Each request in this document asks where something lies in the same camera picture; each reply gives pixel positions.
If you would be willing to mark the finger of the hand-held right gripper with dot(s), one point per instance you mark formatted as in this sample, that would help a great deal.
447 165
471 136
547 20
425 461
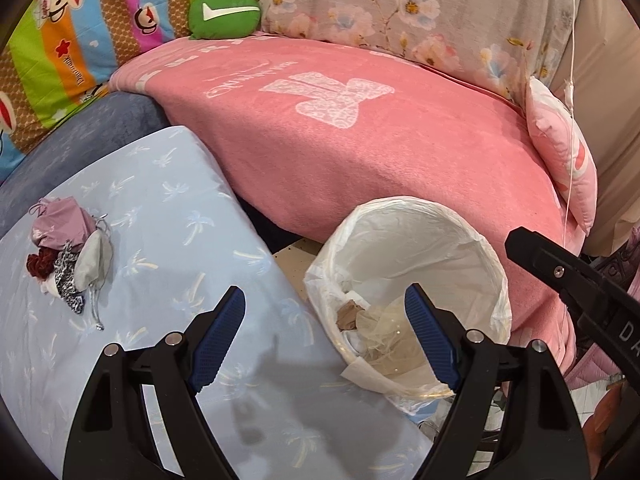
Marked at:
545 260

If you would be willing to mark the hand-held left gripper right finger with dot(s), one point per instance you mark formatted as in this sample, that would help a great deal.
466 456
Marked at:
430 340

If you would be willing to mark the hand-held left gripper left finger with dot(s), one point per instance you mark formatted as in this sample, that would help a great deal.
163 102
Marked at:
220 340

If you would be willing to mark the beige tulle cloth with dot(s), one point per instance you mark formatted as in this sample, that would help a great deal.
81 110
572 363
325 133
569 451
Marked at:
390 335

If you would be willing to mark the light blue trash bin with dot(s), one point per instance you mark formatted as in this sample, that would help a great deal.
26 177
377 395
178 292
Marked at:
415 406

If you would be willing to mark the cream brown scrunchie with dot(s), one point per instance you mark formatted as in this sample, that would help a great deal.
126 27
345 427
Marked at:
352 316

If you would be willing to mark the white bag-lined trash bin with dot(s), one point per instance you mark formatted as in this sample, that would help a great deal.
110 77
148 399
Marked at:
425 250

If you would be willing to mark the black white print scrunchie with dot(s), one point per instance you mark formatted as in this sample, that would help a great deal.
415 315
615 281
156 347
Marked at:
65 275

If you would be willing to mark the dark red scrunchie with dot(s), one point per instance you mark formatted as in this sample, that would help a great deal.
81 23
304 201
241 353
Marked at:
42 265

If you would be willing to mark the pink quilted cloth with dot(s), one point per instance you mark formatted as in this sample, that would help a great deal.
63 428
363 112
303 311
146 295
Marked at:
595 365

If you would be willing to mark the pink pillow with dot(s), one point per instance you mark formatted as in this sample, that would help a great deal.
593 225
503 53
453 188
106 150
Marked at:
560 160

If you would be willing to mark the pink blanket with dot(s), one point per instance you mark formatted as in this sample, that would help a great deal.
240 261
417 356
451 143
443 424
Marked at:
375 160

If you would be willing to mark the dark blue sofa cushion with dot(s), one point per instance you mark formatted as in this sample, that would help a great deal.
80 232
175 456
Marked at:
100 125

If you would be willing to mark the floral grey pillow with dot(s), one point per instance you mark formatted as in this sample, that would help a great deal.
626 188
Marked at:
375 10

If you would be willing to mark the green round cushion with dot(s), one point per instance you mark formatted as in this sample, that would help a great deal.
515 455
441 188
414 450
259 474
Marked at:
225 25

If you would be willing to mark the striped monkey print blanket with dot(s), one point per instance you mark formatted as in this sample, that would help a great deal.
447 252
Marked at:
75 35

